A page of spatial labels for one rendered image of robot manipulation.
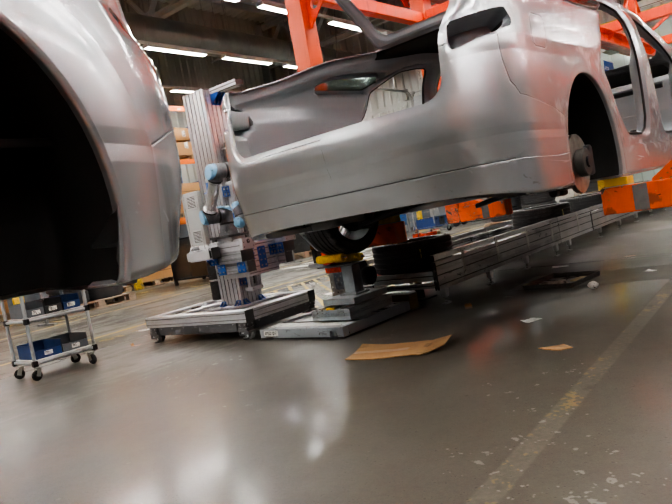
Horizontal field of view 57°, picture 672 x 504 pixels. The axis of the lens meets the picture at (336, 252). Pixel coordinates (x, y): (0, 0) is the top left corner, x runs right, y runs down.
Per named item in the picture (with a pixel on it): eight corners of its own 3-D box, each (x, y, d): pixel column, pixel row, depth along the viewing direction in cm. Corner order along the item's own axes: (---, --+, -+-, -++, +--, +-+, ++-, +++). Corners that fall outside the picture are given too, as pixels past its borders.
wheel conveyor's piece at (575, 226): (563, 253, 654) (557, 217, 652) (489, 261, 711) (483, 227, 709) (595, 240, 729) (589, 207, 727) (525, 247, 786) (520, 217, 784)
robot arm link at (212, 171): (220, 226, 491) (230, 167, 458) (202, 229, 483) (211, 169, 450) (214, 217, 498) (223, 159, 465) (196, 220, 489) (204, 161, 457)
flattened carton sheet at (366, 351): (441, 354, 324) (440, 347, 324) (345, 361, 346) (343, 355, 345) (453, 339, 352) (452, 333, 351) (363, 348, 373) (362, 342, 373)
